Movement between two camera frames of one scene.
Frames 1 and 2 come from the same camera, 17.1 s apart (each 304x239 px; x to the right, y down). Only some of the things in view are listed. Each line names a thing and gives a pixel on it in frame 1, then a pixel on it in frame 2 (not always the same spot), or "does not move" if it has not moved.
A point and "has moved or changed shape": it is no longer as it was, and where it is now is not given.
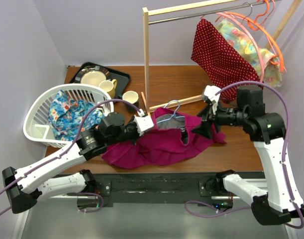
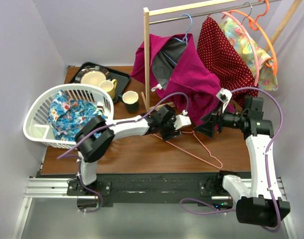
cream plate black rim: x=92 y=74 does not move
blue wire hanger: x=174 y=115 → x=185 y=39
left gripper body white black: x=131 y=131 → x=166 y=134
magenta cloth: x=172 y=134 → x=177 y=69
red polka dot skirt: x=220 y=62 does not move
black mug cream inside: x=132 y=97 does not move
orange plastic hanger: x=255 y=20 has moved or changed shape
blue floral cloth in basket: x=64 y=116 does not move
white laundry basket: x=38 y=125 does not move
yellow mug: x=109 y=86 does not move
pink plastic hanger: x=249 y=28 → x=242 y=22
